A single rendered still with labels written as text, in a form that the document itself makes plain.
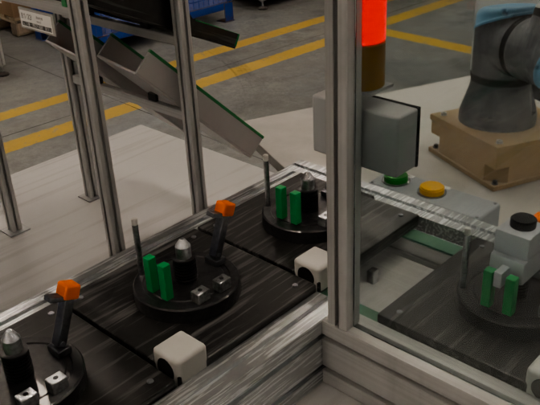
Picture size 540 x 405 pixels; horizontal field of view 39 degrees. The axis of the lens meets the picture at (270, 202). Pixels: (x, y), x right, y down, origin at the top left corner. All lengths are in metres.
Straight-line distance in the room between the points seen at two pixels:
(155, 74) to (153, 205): 0.37
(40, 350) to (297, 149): 0.90
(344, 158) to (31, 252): 0.72
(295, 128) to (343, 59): 1.00
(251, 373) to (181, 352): 0.09
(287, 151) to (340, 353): 0.77
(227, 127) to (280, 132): 0.49
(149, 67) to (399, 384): 0.59
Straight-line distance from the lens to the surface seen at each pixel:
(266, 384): 0.94
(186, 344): 0.90
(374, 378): 0.97
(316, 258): 1.04
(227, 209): 1.01
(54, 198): 1.57
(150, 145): 1.76
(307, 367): 0.99
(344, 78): 0.80
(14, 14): 6.26
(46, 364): 0.92
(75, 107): 1.47
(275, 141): 1.73
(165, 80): 1.20
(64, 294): 0.89
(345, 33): 0.79
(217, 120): 1.27
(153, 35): 1.22
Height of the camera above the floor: 1.54
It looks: 28 degrees down
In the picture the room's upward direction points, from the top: 3 degrees counter-clockwise
